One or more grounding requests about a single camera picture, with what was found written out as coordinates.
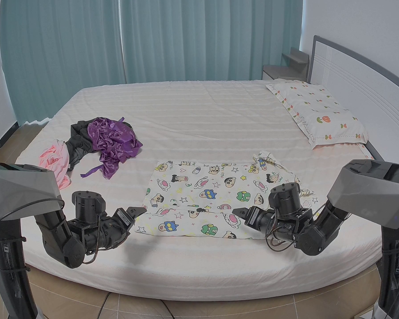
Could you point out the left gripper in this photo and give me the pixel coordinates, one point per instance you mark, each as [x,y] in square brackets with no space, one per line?
[123,219]

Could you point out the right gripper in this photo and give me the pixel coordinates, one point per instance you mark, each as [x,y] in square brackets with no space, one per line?
[261,219]

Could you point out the white printed pyjama top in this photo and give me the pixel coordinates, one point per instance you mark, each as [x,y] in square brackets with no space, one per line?
[202,191]

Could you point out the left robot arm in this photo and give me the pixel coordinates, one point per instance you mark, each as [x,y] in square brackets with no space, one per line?
[20,188]

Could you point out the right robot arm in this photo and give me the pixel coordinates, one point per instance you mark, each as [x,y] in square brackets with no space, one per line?
[369,184]

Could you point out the bed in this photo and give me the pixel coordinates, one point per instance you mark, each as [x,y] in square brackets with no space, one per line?
[202,111]

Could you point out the purple satin garment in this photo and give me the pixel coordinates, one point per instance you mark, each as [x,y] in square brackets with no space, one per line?
[116,145]

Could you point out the black garment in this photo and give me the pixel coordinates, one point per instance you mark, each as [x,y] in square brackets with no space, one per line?
[78,141]

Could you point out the pink garment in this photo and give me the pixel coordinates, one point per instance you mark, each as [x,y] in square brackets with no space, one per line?
[56,160]

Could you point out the white printed pillow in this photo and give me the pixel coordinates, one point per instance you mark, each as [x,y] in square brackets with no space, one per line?
[319,111]

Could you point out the grey bedside table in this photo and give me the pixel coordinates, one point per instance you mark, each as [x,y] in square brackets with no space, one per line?
[279,70]

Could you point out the blue-green curtain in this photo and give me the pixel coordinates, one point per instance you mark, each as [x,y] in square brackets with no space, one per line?
[60,45]
[212,28]

